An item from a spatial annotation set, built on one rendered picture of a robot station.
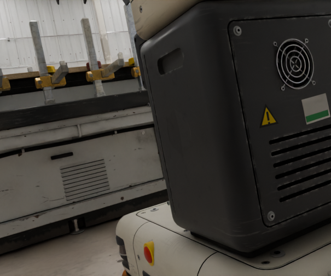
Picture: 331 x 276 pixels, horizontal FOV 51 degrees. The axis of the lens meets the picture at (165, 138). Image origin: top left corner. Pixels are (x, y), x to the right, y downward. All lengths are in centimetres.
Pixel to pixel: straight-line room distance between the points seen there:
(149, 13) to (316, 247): 49
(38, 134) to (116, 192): 59
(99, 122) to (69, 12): 799
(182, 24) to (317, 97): 26
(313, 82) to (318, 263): 29
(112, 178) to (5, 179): 57
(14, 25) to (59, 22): 107
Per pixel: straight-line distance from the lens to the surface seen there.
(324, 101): 66
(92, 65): 183
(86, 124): 180
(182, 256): 69
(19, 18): 948
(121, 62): 159
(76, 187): 202
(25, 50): 926
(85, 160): 202
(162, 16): 63
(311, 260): 59
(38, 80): 176
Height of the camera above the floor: 53
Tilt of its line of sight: 3 degrees down
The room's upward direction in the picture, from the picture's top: 11 degrees counter-clockwise
